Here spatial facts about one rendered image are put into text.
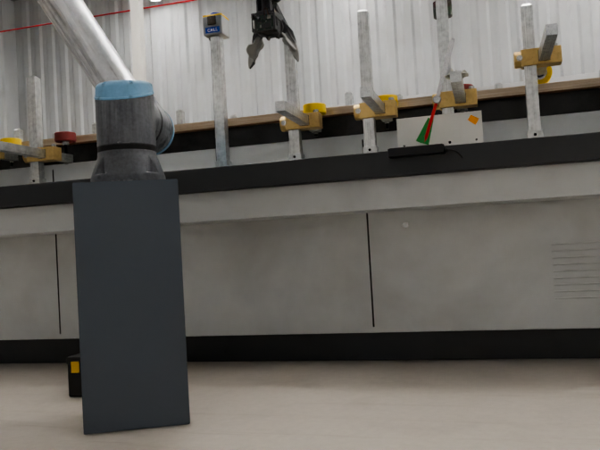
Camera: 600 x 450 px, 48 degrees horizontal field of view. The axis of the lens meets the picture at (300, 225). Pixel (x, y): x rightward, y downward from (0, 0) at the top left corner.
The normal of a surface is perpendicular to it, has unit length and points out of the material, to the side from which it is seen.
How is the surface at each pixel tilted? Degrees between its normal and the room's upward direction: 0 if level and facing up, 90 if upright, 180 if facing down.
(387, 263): 90
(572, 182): 90
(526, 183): 90
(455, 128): 90
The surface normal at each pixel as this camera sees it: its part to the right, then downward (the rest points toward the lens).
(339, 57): -0.33, -0.01
